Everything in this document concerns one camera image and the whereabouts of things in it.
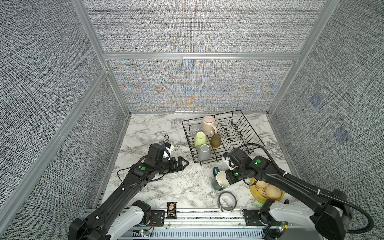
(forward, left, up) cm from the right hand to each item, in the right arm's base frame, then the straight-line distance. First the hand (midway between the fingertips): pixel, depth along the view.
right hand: (226, 176), depth 79 cm
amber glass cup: (+25, +3, -3) cm, 26 cm away
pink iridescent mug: (+32, +7, +3) cm, 33 cm away
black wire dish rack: (+29, +7, -6) cm, 31 cm away
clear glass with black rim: (-10, 0, -9) cm, 13 cm away
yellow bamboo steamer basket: (-8, -16, -4) cm, 18 cm away
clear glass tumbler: (+32, +16, +2) cm, 36 cm away
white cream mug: (+13, +11, +3) cm, 17 cm away
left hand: (+3, +23, +7) cm, 24 cm away
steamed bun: (-7, -22, -2) cm, 23 cm away
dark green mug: (-1, +3, -5) cm, 6 cm away
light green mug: (+22, +13, +3) cm, 26 cm away
